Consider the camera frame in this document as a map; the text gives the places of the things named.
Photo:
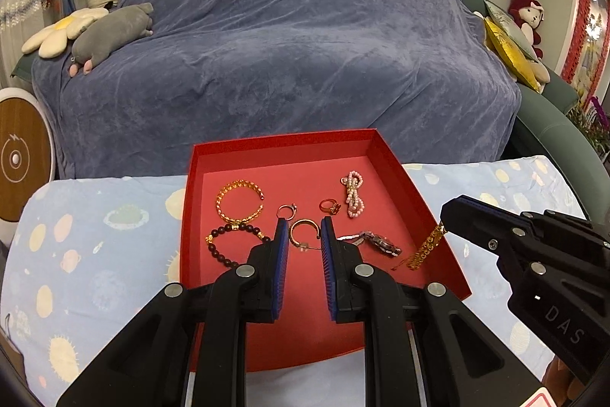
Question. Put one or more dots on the white flower cushion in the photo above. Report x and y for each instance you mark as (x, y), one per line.
(57, 32)

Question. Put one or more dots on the green sofa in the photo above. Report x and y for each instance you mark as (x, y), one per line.
(553, 125)

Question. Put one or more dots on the red monkey plush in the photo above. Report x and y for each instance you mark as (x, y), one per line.
(526, 13)

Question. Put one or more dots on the grey animal plush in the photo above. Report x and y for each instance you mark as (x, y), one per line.
(109, 35)

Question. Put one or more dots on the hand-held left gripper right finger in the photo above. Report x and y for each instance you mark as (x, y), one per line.
(328, 268)

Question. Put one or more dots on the gold hoop earring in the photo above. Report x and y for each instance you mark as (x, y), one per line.
(292, 229)

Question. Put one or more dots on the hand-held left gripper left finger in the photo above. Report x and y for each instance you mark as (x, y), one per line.
(282, 268)

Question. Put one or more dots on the purple orchid plant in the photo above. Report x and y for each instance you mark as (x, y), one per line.
(593, 121)

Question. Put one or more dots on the blue covered sofa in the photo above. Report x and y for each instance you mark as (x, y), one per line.
(286, 54)

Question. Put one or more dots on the yellow cushion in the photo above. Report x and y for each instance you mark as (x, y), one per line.
(510, 54)

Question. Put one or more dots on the silver tinsel garland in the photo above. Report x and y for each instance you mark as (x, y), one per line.
(28, 6)

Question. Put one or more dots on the red patterned wall hanging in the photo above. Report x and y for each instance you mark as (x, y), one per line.
(584, 16)

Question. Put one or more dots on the red cardboard box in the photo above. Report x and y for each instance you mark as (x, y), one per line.
(305, 330)

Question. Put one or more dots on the grey patterned cushion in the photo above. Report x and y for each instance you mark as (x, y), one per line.
(507, 21)

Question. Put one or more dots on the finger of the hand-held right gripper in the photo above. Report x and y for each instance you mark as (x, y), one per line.
(476, 226)
(481, 203)

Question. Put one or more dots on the round white wooden side table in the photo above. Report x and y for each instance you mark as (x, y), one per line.
(24, 159)

